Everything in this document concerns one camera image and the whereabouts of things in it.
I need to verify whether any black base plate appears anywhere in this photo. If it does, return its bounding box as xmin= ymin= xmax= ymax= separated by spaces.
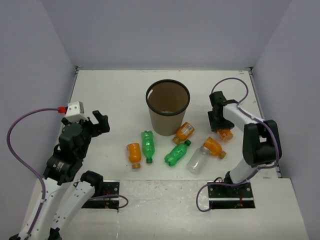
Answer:
xmin=82 ymin=181 xmax=120 ymax=210
xmin=207 ymin=182 xmax=256 ymax=210

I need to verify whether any green bottle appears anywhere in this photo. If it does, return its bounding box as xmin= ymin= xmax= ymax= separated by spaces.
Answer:
xmin=141 ymin=130 xmax=155 ymax=164
xmin=164 ymin=140 xmax=192 ymax=167

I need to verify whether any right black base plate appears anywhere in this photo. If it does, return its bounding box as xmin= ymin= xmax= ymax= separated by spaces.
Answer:
xmin=207 ymin=182 xmax=256 ymax=210

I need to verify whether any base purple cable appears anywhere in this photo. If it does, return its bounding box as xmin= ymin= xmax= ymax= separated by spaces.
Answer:
xmin=88 ymin=194 xmax=129 ymax=209
xmin=195 ymin=183 xmax=241 ymax=213

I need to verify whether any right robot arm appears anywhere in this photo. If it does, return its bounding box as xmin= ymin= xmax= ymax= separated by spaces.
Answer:
xmin=208 ymin=91 xmax=282 ymax=197

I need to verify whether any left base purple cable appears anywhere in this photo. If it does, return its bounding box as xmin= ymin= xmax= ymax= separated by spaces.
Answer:
xmin=88 ymin=194 xmax=129 ymax=209

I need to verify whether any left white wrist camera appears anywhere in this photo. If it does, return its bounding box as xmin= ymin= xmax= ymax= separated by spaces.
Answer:
xmin=65 ymin=101 xmax=87 ymax=123

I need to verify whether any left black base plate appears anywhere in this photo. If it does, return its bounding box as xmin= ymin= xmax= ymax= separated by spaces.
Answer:
xmin=82 ymin=181 xmax=120 ymax=210

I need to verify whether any brown cardboard bin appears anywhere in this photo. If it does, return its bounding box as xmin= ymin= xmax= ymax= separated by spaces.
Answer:
xmin=145 ymin=79 xmax=191 ymax=136

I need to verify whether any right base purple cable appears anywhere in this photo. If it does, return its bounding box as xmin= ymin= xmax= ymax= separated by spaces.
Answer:
xmin=195 ymin=183 xmax=241 ymax=213

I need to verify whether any orange bottle with label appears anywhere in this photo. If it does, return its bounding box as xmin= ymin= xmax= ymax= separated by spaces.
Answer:
xmin=172 ymin=122 xmax=195 ymax=144

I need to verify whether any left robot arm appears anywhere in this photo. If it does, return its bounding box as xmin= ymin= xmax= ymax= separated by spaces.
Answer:
xmin=6 ymin=107 xmax=110 ymax=240

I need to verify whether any clear plastic bottle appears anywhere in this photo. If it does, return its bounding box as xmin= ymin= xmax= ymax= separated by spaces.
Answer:
xmin=186 ymin=146 xmax=211 ymax=175

